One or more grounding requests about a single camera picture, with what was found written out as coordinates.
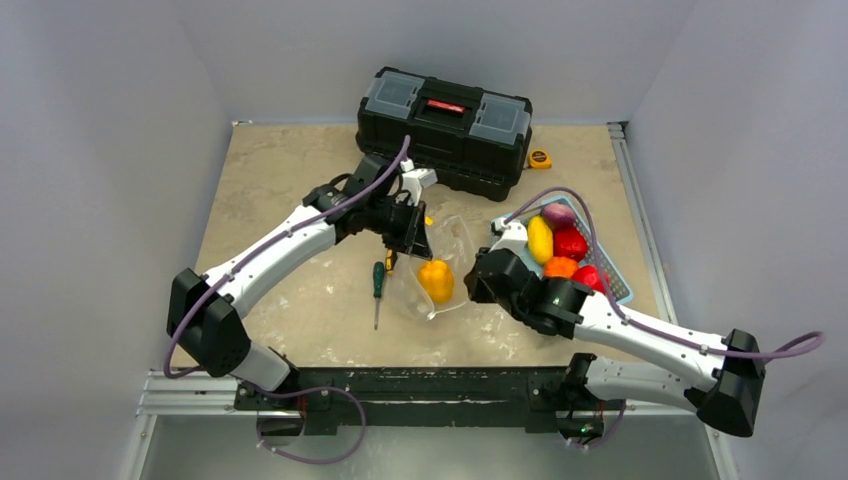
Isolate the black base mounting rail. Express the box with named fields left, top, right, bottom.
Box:
left=234, top=361, right=624, bottom=439

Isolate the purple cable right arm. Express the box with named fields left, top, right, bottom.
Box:
left=503, top=186, right=826, bottom=362

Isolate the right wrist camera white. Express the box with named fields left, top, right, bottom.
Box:
left=490, top=217, right=528, bottom=255

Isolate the yellow mango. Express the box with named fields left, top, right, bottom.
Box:
left=526, top=216, right=554, bottom=266

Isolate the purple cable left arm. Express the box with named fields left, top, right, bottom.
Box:
left=162, top=135, right=412, bottom=380

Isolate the black yellow screwdriver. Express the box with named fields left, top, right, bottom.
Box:
left=384, top=249, right=398, bottom=275

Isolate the red tomato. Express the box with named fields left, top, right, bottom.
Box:
left=571, top=265, right=609, bottom=294

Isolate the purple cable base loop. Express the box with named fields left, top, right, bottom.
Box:
left=255, top=387, right=369, bottom=466

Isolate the black plastic toolbox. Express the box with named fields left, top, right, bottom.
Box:
left=355, top=67, right=533, bottom=202

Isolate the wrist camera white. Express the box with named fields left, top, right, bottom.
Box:
left=490, top=217, right=528, bottom=255
left=395, top=159, right=438, bottom=206

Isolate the clear zip top bag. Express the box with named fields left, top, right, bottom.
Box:
left=387, top=215, right=476, bottom=321

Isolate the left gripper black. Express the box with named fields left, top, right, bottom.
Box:
left=366, top=197, right=432, bottom=260

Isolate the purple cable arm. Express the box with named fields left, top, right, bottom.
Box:
left=503, top=186, right=826, bottom=362
left=162, top=135, right=412, bottom=380

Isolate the light blue plastic basket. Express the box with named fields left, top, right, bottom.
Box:
left=517, top=194, right=634, bottom=305

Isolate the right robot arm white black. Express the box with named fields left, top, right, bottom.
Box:
left=463, top=248, right=766, bottom=438

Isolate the green handled screwdriver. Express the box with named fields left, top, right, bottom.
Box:
left=372, top=261, right=386, bottom=330

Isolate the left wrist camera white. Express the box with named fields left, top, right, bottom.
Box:
left=395, top=159, right=438, bottom=206

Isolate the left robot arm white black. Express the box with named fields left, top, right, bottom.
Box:
left=166, top=154, right=437, bottom=409

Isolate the yellow tape measure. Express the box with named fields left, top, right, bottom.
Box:
left=527, top=149, right=553, bottom=170

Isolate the red bell pepper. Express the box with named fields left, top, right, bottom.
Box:
left=553, top=226, right=589, bottom=262

